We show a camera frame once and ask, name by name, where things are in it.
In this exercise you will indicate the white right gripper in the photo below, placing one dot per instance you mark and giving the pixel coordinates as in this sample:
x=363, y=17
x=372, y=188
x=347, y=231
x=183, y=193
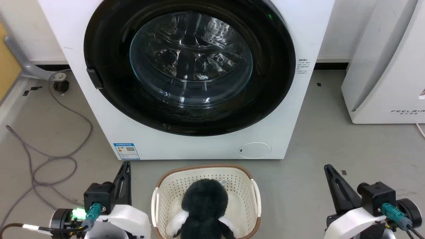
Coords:
x=352, y=222

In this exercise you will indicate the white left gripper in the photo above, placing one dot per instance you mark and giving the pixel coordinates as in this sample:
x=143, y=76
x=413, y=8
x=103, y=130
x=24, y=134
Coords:
x=127, y=220

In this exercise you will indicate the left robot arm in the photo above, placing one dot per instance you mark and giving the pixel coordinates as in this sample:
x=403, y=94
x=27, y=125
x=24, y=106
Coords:
x=61, y=220

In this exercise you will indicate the white front-load washing machine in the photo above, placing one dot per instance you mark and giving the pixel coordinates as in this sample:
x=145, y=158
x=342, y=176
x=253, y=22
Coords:
x=199, y=147

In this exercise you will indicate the black round washer door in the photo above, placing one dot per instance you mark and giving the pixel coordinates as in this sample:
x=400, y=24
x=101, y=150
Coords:
x=109, y=99

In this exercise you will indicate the blue energy label sticker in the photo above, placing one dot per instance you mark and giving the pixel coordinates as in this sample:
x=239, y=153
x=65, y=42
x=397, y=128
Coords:
x=127, y=151

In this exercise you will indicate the black and white plush toy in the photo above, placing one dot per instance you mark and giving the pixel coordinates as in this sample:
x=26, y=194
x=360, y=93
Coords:
x=204, y=205

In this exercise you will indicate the round white filter cover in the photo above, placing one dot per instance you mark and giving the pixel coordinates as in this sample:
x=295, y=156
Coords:
x=255, y=150

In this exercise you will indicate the cream perforated laundry basket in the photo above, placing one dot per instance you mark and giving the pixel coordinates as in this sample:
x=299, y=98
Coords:
x=244, y=196

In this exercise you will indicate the white air purifier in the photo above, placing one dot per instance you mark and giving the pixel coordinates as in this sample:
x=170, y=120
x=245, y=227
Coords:
x=388, y=83

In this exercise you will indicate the white round cap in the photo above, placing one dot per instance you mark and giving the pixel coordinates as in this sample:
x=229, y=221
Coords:
x=60, y=76

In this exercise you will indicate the yellow wooden panel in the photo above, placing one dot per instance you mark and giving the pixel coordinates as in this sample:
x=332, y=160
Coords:
x=7, y=69

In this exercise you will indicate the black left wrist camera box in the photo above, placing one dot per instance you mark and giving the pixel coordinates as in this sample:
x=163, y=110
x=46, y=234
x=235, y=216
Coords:
x=98, y=196

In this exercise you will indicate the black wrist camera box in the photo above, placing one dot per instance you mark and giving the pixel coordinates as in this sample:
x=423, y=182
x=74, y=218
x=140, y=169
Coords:
x=377, y=197
x=98, y=196

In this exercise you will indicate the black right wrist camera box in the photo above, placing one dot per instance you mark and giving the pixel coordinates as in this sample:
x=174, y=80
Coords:
x=377, y=197

